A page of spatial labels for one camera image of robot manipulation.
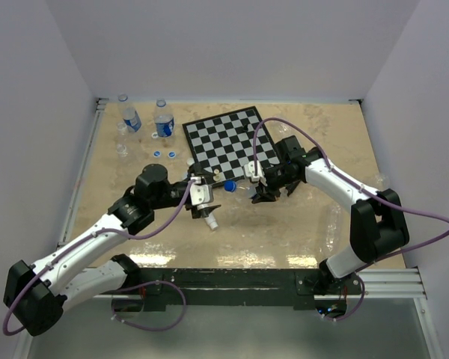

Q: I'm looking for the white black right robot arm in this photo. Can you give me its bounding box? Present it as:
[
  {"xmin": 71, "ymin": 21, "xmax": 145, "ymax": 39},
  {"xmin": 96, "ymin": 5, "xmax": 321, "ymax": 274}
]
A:
[{"xmin": 243, "ymin": 136, "xmax": 409, "ymax": 294}]

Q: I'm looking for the black and silver chessboard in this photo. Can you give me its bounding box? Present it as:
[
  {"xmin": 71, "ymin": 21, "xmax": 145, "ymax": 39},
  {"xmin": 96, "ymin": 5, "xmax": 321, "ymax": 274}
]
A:
[{"xmin": 183, "ymin": 106, "xmax": 280, "ymax": 188}]

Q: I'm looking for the crushed clear bottle far right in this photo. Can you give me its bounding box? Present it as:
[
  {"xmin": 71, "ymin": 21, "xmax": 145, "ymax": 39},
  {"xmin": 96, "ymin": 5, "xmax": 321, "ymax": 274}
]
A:
[{"xmin": 372, "ymin": 173, "xmax": 390, "ymax": 191}]

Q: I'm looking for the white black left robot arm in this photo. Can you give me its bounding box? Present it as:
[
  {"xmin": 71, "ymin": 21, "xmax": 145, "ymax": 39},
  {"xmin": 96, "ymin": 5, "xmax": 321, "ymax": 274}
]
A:
[{"xmin": 2, "ymin": 163, "xmax": 219, "ymax": 336}]

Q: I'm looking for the clear bottle without label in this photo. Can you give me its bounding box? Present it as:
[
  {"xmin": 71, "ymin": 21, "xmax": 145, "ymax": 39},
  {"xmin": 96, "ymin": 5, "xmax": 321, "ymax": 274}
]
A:
[{"xmin": 268, "ymin": 120, "xmax": 293, "ymax": 141}]

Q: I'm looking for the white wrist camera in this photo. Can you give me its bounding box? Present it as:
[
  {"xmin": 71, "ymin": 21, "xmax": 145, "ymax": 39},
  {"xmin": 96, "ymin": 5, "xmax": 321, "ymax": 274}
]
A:
[
  {"xmin": 189, "ymin": 177, "xmax": 214, "ymax": 206},
  {"xmin": 243, "ymin": 161, "xmax": 266, "ymax": 185}
]

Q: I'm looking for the clear bottle lying front right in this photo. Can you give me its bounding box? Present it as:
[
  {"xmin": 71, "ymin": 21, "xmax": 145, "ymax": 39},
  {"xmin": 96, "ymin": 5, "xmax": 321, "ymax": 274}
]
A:
[{"xmin": 323, "ymin": 205, "xmax": 342, "ymax": 257}]

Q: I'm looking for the cream chess piece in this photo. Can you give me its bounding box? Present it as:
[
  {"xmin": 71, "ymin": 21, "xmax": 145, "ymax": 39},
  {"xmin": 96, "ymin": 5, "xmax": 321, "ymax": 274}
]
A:
[{"xmin": 213, "ymin": 169, "xmax": 220, "ymax": 181}]

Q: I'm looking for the standing pepsi bottle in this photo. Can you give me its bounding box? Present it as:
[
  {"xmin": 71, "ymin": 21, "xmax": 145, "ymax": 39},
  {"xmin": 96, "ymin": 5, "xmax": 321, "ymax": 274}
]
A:
[
  {"xmin": 153, "ymin": 99, "xmax": 174, "ymax": 147},
  {"xmin": 117, "ymin": 93, "xmax": 141, "ymax": 133}
]

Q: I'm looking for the clear unlabelled plastic bottle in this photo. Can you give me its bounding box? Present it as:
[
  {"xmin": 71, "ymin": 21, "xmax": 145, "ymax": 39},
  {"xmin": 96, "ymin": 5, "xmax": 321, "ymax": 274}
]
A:
[{"xmin": 115, "ymin": 144, "xmax": 129, "ymax": 159}]

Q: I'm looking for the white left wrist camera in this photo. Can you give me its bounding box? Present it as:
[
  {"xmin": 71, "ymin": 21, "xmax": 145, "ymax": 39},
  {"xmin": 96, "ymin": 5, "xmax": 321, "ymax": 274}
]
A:
[{"xmin": 189, "ymin": 177, "xmax": 214, "ymax": 206}]

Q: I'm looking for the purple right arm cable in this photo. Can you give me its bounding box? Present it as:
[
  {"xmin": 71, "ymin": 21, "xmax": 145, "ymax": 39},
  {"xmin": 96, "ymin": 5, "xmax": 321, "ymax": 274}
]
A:
[{"xmin": 252, "ymin": 117, "xmax": 449, "ymax": 269}]

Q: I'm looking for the small clear bottle near wall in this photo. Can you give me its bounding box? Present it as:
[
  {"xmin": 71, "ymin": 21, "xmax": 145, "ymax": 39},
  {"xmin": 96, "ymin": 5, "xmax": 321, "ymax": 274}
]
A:
[{"xmin": 116, "ymin": 122, "xmax": 129, "ymax": 144}]

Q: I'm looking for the standing Pepsi bottle left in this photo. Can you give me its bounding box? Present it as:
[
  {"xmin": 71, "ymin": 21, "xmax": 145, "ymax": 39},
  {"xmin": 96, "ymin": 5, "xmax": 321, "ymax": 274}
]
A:
[{"xmin": 117, "ymin": 93, "xmax": 141, "ymax": 133}]

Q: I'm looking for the Pepsi labelled bottle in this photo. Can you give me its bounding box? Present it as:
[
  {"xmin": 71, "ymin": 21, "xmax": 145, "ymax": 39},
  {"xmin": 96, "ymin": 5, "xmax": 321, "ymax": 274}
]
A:
[{"xmin": 233, "ymin": 181, "xmax": 257, "ymax": 200}]

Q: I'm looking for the white toy microphone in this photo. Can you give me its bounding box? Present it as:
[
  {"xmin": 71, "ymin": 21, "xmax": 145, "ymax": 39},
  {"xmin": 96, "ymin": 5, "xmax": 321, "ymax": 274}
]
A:
[{"xmin": 204, "ymin": 213, "xmax": 219, "ymax": 231}]

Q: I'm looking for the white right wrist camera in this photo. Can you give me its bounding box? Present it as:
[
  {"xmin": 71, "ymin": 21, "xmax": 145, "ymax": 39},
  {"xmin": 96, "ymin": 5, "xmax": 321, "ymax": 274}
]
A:
[{"xmin": 243, "ymin": 161, "xmax": 266, "ymax": 185}]

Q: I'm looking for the blue cap of Pepsi bottle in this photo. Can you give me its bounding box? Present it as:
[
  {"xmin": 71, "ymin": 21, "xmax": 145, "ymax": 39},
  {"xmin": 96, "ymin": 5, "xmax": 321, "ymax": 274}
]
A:
[{"xmin": 224, "ymin": 180, "xmax": 237, "ymax": 192}]

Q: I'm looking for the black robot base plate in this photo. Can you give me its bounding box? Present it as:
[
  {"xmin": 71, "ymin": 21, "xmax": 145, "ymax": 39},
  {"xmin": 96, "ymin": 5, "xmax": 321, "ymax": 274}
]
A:
[{"xmin": 95, "ymin": 267, "xmax": 364, "ymax": 311}]

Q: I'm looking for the standing Pepsi bottle right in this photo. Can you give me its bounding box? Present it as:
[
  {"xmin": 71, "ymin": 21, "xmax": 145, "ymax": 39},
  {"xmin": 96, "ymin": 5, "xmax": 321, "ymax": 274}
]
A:
[{"xmin": 153, "ymin": 99, "xmax": 174, "ymax": 147}]

